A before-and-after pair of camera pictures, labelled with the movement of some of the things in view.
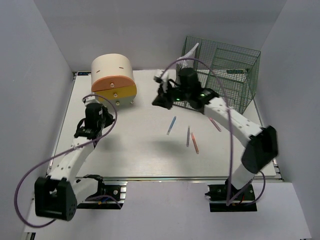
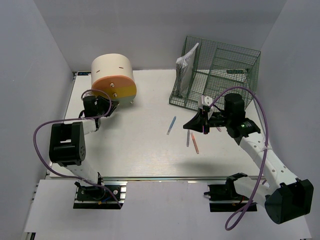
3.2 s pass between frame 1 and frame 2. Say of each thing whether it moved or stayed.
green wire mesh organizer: stayed
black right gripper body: moved
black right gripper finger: moved
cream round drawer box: stayed
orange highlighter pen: stayed
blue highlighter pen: stayed
